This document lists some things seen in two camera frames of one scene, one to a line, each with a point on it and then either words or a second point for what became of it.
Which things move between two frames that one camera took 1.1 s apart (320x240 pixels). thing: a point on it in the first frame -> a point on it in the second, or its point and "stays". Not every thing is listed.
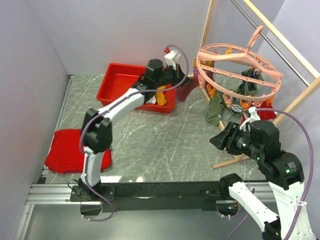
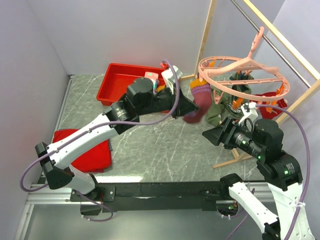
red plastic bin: x=117 y=79 stays
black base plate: x=153 y=197 stays
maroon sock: x=193 y=82 -> x=202 y=95
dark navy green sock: x=248 y=88 -> x=245 y=87
